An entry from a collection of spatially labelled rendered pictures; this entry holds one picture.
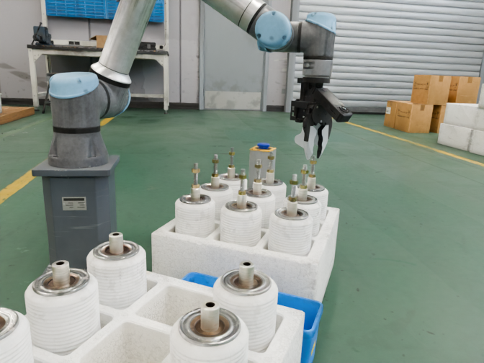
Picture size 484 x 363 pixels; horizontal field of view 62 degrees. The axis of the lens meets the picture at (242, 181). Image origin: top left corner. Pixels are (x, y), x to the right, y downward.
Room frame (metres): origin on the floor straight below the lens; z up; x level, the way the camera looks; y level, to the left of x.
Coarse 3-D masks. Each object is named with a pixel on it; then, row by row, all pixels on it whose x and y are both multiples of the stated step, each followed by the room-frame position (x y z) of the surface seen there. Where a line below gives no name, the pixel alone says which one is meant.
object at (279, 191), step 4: (284, 184) 1.09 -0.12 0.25; (264, 188) 1.06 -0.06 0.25; (268, 188) 1.06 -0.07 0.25; (272, 188) 1.06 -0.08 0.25; (276, 188) 1.06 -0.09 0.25; (280, 188) 1.06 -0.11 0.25; (284, 188) 1.08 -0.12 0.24; (272, 192) 1.05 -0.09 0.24; (276, 192) 1.06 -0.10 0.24; (280, 192) 1.06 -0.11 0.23; (284, 192) 1.08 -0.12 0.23; (276, 196) 1.06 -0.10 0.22; (280, 196) 1.06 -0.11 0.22; (284, 196) 1.08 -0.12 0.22; (276, 200) 1.06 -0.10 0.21; (280, 200) 1.07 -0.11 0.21; (276, 204) 1.06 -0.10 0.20; (280, 204) 1.07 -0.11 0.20; (276, 208) 1.06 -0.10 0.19
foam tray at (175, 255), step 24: (336, 216) 1.04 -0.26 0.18; (168, 240) 0.85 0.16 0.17; (192, 240) 0.84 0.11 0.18; (216, 240) 0.87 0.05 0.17; (264, 240) 0.86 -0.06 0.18; (312, 240) 0.87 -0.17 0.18; (168, 264) 0.85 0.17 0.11; (192, 264) 0.83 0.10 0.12; (216, 264) 0.81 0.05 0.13; (264, 264) 0.78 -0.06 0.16; (288, 264) 0.76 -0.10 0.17; (312, 264) 0.75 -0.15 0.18; (288, 288) 0.76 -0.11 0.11; (312, 288) 0.74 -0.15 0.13
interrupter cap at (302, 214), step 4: (280, 208) 0.87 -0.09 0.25; (284, 208) 0.87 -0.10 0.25; (276, 212) 0.83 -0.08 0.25; (280, 212) 0.84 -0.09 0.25; (284, 212) 0.85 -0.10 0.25; (300, 212) 0.85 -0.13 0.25; (304, 212) 0.85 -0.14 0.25; (280, 216) 0.81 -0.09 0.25; (284, 216) 0.82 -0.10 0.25; (288, 216) 0.82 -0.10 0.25; (292, 216) 0.83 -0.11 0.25; (296, 216) 0.83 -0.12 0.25; (300, 216) 0.82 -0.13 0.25; (304, 216) 0.82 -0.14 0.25; (308, 216) 0.83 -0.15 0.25
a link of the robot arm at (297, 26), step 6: (294, 24) 1.06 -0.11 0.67; (300, 24) 1.06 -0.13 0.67; (294, 30) 1.05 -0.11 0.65; (300, 30) 1.05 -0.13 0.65; (294, 36) 1.05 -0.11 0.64; (300, 36) 1.05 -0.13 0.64; (258, 42) 1.07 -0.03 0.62; (294, 42) 1.05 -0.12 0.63; (264, 48) 1.07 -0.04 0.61; (288, 48) 1.06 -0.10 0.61; (294, 48) 1.06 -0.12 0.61
